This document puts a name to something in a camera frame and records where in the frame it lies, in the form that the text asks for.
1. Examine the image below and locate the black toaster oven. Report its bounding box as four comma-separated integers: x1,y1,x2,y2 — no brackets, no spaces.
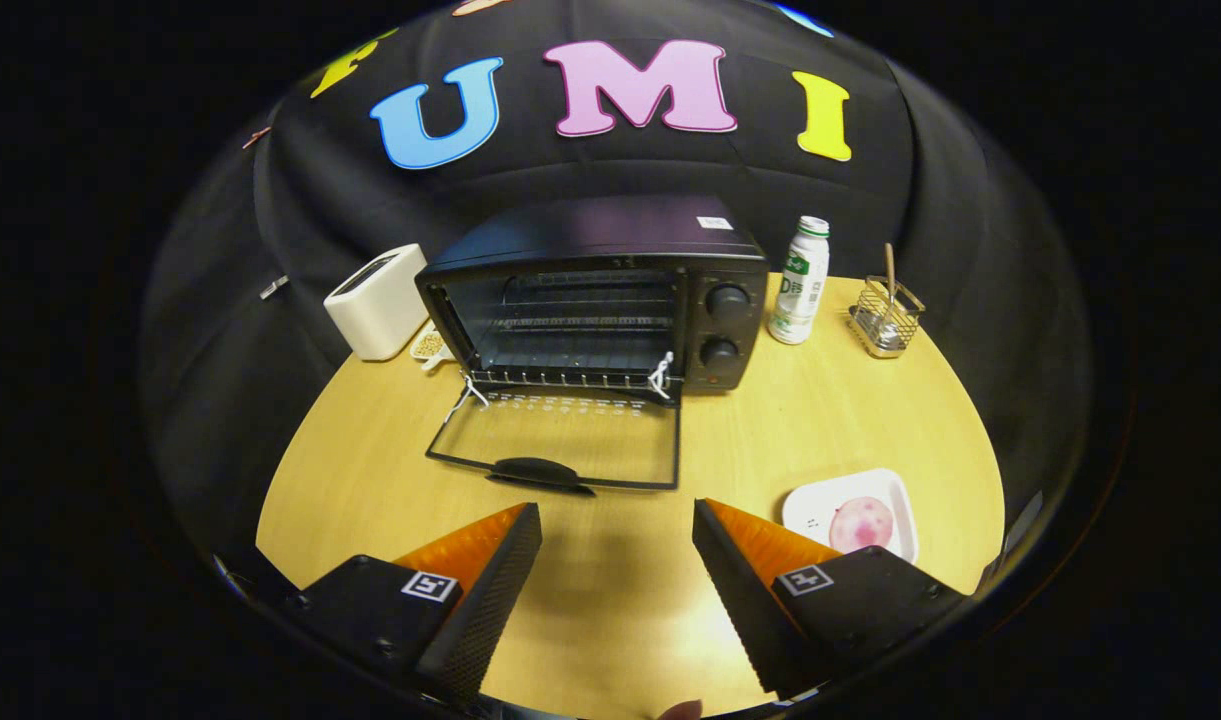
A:
415,193,771,496

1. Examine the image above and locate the white bread toaster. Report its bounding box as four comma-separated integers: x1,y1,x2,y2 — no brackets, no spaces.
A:
323,243,431,362

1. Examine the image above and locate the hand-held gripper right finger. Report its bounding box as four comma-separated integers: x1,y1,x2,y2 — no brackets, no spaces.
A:
692,498,971,701

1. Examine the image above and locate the pink round food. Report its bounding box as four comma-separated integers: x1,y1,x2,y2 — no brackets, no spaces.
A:
828,496,896,555

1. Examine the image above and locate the white green-label bottle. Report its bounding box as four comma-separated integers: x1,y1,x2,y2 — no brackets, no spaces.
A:
767,215,831,346

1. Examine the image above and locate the white rectangular plate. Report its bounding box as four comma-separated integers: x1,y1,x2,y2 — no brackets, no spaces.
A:
781,468,919,566

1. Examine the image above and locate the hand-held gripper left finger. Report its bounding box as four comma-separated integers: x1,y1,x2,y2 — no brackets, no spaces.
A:
285,502,543,706

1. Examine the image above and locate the small white seed dish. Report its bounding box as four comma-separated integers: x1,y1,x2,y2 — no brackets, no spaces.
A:
410,322,456,373

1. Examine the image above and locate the metal wire basket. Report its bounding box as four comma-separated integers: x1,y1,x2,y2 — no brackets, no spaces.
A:
848,277,926,359

